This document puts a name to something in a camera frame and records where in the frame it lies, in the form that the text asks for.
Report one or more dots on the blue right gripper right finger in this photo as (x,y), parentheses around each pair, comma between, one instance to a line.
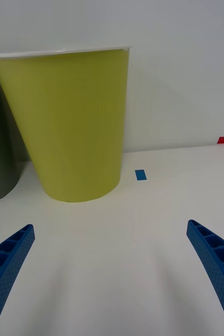
(219,262)

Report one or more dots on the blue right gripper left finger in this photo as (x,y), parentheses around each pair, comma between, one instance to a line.
(9,265)

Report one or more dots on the yellow-green plastic waste bin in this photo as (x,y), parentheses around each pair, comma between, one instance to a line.
(72,126)

